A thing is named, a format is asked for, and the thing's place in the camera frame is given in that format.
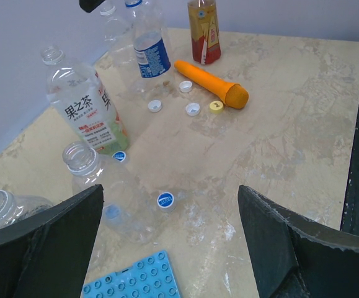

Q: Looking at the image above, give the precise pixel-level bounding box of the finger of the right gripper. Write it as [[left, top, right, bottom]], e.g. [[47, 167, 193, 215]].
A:
[[78, 0, 105, 13]]

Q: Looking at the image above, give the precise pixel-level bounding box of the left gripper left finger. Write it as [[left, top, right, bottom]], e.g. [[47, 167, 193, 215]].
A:
[[0, 184, 104, 297]]

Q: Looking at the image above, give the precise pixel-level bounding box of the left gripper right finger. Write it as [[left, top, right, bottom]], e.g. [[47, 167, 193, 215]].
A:
[[237, 186, 359, 297]]

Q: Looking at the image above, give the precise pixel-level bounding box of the juice bottle with white label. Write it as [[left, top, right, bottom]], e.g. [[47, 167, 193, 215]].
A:
[[40, 45, 130, 156]]

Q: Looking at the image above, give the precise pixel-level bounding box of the white blue bottle cap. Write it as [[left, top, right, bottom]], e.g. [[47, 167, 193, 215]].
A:
[[112, 151, 129, 163]]

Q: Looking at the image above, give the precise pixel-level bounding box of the clear bottle back row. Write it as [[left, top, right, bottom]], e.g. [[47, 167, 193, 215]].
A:
[[99, 1, 133, 66]]

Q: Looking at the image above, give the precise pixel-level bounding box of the blue label water bottle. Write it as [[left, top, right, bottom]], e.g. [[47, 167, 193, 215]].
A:
[[124, 1, 175, 101]]

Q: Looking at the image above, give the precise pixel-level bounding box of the white loose bottle cap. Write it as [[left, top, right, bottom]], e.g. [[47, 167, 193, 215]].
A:
[[148, 99, 162, 113]]

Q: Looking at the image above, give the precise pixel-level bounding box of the orange tea bottle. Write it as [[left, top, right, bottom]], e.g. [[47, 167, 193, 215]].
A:
[[187, 1, 221, 65]]

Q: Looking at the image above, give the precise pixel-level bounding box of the yellow bottle cap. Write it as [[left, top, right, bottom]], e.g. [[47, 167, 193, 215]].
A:
[[209, 101, 224, 114]]

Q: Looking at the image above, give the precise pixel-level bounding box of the blue studded baseplate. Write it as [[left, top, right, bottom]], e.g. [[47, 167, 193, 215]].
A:
[[81, 250, 181, 298]]

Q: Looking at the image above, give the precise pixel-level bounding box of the orange plastic carrot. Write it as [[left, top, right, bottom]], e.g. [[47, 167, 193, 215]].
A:
[[174, 60, 249, 109]]

